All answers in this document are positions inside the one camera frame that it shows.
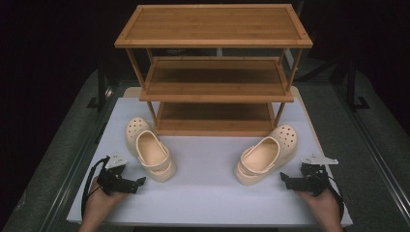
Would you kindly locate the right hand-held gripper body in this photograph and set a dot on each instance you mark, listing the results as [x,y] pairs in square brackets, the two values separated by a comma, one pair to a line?
[314,180]

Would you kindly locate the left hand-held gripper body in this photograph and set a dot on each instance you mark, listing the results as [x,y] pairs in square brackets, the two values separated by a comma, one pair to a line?
[112,182]

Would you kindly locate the cream clog shoe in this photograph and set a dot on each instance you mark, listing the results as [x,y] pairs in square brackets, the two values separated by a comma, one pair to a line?
[262,158]
[151,151]
[206,193]

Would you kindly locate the three-tier wooden shoe rack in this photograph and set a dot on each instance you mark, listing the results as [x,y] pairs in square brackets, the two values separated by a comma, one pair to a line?
[212,25]

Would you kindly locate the person's right hand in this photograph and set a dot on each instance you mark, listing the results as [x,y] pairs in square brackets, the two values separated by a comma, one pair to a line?
[325,208]

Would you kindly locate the black metal stand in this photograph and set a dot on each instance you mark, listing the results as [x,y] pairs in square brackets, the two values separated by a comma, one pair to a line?
[351,87]
[101,87]

